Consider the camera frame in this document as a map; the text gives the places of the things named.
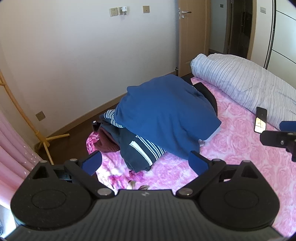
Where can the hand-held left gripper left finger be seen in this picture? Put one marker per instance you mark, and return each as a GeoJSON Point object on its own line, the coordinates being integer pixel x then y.
{"type": "Point", "coordinates": [92, 162]}

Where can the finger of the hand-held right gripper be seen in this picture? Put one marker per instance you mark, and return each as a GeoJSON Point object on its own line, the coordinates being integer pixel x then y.
{"type": "Point", "coordinates": [275, 139]}
{"type": "Point", "coordinates": [288, 125]}

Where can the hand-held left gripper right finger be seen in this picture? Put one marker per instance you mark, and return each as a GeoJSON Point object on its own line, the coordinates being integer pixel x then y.
{"type": "Point", "coordinates": [199, 162]}

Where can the blue sleeveless garment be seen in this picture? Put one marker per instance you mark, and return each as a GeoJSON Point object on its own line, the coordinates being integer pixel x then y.
{"type": "Point", "coordinates": [166, 115]}

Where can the black smartphone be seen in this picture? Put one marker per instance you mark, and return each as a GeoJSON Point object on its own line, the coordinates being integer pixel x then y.
{"type": "Point", "coordinates": [260, 119]}

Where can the maroon garment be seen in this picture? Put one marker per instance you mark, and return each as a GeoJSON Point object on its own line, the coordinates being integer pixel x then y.
{"type": "Point", "coordinates": [107, 141]}

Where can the pink floral bed blanket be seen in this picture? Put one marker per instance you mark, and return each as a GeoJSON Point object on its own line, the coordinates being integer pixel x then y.
{"type": "Point", "coordinates": [242, 148]}

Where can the dark teal white-striped garment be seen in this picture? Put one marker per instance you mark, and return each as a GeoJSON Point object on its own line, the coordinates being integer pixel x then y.
{"type": "Point", "coordinates": [136, 150]}

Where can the navy thin-striped shirt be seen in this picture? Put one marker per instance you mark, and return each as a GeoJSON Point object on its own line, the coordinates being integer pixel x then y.
{"type": "Point", "coordinates": [113, 118]}

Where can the white striped pillow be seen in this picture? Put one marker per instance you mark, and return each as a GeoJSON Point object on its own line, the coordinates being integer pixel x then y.
{"type": "Point", "coordinates": [245, 81]}

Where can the black garment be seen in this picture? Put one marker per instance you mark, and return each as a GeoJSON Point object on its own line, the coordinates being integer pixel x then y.
{"type": "Point", "coordinates": [208, 98]}

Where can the pink curtain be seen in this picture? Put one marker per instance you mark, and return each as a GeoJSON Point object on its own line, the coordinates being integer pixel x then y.
{"type": "Point", "coordinates": [13, 150]}

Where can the white wardrobe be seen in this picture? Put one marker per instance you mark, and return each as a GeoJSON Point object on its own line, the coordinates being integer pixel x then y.
{"type": "Point", "coordinates": [283, 41]}

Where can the wooden coat rack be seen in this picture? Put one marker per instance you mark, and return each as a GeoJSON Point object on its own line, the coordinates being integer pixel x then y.
{"type": "Point", "coordinates": [16, 109]}

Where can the wooden door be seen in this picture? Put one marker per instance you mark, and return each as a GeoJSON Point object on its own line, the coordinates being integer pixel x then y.
{"type": "Point", "coordinates": [194, 39]}

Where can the white charger plug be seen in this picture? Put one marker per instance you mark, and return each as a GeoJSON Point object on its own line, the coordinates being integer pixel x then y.
{"type": "Point", "coordinates": [123, 10]}

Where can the low beige wall socket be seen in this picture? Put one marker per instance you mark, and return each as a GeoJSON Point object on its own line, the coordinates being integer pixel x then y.
{"type": "Point", "coordinates": [40, 116]}

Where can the wooden door frame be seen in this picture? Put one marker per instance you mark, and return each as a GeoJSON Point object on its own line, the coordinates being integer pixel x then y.
{"type": "Point", "coordinates": [227, 25]}

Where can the beige wall switch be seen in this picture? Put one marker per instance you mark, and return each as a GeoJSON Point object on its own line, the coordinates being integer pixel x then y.
{"type": "Point", "coordinates": [146, 9]}

